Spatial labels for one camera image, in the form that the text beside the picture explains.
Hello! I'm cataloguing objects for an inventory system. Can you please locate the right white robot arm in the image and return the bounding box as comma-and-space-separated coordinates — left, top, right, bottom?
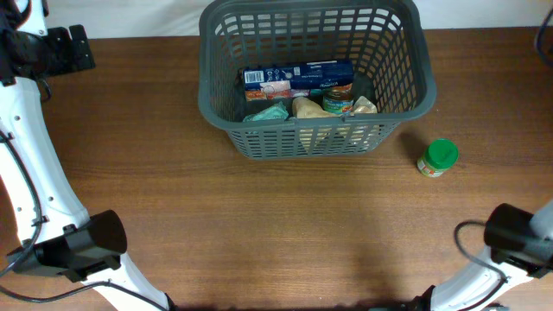
389, 202, 552, 311

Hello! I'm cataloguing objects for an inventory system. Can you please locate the tan grain pouch bag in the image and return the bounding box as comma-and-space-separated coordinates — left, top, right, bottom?
289, 94, 378, 148

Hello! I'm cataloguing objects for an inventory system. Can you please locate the green lid glass jar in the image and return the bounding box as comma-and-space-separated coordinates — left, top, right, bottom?
416, 139, 460, 178

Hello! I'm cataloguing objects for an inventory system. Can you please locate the grey plastic shopping basket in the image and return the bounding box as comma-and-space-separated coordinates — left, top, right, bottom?
199, 0, 436, 160

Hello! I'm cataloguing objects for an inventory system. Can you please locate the blue cardboard food box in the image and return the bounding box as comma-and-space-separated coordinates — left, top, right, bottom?
242, 60, 354, 101

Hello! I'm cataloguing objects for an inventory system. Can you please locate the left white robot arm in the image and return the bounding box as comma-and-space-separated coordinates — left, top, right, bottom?
1, 0, 175, 310

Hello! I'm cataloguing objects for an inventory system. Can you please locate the silver pull-tab tin can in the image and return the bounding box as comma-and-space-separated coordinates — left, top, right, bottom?
322, 90, 353, 114

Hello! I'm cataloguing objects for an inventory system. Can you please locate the teal wet wipes packet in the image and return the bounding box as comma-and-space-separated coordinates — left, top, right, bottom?
243, 102, 289, 122

